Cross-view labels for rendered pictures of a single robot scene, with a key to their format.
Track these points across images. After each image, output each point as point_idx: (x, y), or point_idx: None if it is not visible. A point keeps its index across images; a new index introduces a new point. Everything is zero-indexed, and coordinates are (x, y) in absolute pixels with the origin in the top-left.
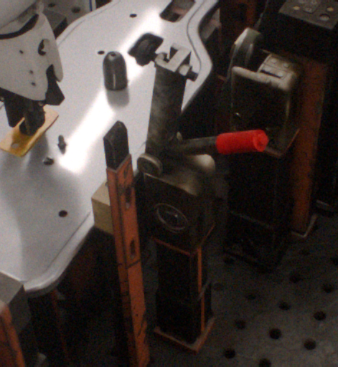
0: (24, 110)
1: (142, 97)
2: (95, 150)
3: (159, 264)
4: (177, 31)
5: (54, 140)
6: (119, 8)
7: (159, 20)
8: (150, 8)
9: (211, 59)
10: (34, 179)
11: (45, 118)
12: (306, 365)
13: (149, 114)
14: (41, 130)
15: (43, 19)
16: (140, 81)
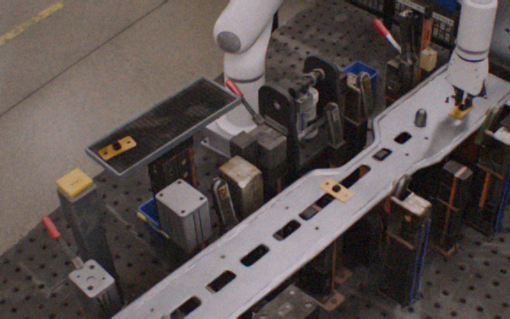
0: (463, 90)
1: (408, 114)
2: (432, 97)
3: None
4: (385, 141)
5: (450, 104)
6: (413, 159)
7: (393, 149)
8: (397, 156)
9: (372, 124)
10: None
11: (454, 99)
12: None
13: (406, 106)
14: (456, 106)
15: (454, 50)
16: (408, 120)
